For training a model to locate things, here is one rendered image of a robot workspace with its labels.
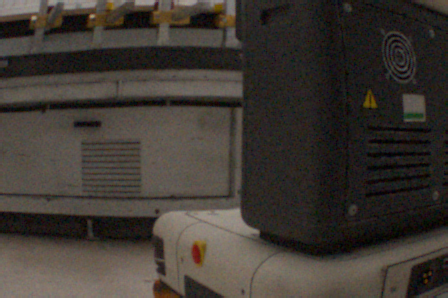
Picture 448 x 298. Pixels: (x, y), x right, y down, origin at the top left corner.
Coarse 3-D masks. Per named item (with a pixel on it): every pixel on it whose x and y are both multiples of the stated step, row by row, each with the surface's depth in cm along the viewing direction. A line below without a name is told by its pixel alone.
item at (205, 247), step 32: (160, 224) 124; (192, 224) 114; (224, 224) 113; (160, 256) 125; (192, 256) 104; (224, 256) 96; (256, 256) 89; (288, 256) 85; (320, 256) 82; (352, 256) 80; (384, 256) 78; (160, 288) 124; (192, 288) 107; (224, 288) 94; (256, 288) 84; (288, 288) 77; (320, 288) 72; (352, 288) 73
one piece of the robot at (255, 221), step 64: (256, 0) 92; (320, 0) 78; (384, 0) 83; (256, 64) 93; (320, 64) 78; (384, 64) 82; (256, 128) 94; (320, 128) 79; (384, 128) 84; (256, 192) 94; (320, 192) 79; (384, 192) 85
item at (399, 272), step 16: (416, 256) 79; (432, 256) 79; (384, 272) 75; (400, 272) 76; (416, 272) 78; (432, 272) 80; (384, 288) 75; (400, 288) 76; (416, 288) 78; (432, 288) 81
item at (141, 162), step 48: (0, 48) 196; (48, 48) 207; (0, 144) 203; (48, 144) 213; (96, 144) 222; (144, 144) 231; (192, 144) 238; (240, 144) 243; (0, 192) 204; (48, 192) 214; (96, 192) 223; (144, 192) 232; (192, 192) 239
